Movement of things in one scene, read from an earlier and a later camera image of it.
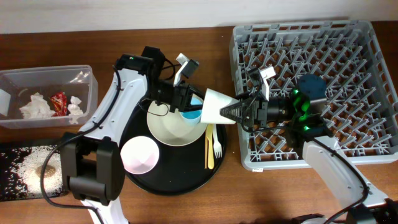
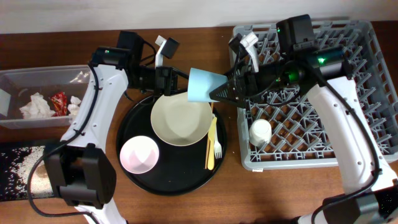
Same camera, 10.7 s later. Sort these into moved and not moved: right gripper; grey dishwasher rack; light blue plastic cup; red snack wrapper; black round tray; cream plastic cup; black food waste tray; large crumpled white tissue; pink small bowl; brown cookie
Moved: right gripper; cream plastic cup; light blue plastic cup
Not moved: red snack wrapper; large crumpled white tissue; black food waste tray; brown cookie; grey dishwasher rack; black round tray; pink small bowl
